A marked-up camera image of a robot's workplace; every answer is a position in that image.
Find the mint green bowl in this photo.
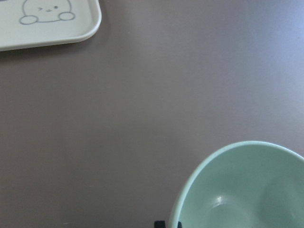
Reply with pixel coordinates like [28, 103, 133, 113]
[168, 141, 304, 228]

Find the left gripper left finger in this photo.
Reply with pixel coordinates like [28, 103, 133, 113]
[154, 220, 166, 228]

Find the cream rabbit tray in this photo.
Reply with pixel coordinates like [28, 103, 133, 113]
[0, 0, 102, 51]

